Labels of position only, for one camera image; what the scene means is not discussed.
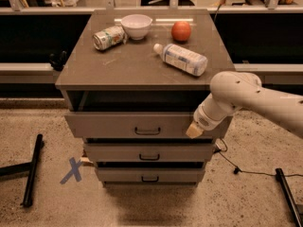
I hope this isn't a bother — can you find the black stand left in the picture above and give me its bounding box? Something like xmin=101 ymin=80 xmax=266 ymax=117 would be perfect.
xmin=0 ymin=133 xmax=44 ymax=208

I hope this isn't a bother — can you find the blue tape cross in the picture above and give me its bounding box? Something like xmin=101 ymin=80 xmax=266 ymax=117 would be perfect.
xmin=60 ymin=157 xmax=82 ymax=184

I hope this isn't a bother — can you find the white bowl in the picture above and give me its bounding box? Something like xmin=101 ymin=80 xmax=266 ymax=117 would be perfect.
xmin=121 ymin=14 xmax=152 ymax=40

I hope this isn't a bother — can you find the black stand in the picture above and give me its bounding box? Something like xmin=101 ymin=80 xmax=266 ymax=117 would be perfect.
xmin=276 ymin=168 xmax=303 ymax=227
xmin=0 ymin=133 xmax=44 ymax=208

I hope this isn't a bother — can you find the orange fruit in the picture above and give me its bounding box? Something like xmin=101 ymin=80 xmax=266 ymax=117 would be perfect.
xmin=171 ymin=21 xmax=191 ymax=42

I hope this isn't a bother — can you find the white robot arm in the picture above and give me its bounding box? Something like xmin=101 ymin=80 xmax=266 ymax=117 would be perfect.
xmin=186 ymin=71 xmax=303 ymax=138

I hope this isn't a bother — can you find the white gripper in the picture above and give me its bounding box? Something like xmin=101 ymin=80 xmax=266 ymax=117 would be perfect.
xmin=186 ymin=94 xmax=241 ymax=139

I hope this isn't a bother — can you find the white plastic bottle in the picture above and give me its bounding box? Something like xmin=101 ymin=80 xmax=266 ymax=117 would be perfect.
xmin=153 ymin=44 xmax=208 ymax=77

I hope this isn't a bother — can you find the black stand right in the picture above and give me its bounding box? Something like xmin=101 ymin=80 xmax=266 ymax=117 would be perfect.
xmin=276 ymin=168 xmax=303 ymax=227

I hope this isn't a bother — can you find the grey top drawer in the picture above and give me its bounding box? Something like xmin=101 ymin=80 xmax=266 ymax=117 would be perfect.
xmin=63 ymin=110 xmax=234 ymax=140

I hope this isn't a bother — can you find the grey drawer cabinet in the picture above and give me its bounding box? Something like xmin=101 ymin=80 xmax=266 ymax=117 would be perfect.
xmin=56 ymin=9 xmax=234 ymax=185

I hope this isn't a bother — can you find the green white soda can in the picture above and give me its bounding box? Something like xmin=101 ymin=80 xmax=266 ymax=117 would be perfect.
xmin=93 ymin=26 xmax=127 ymax=51

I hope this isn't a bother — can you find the black cable on floor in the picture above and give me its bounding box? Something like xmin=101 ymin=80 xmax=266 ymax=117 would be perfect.
xmin=213 ymin=137 xmax=303 ymax=178

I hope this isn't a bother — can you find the black clamp on rail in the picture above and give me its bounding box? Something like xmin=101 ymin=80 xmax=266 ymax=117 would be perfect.
xmin=49 ymin=51 xmax=67 ymax=71

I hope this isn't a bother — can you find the grey middle drawer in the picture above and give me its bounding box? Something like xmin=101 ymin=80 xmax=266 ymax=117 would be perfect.
xmin=83 ymin=144 xmax=215 ymax=162

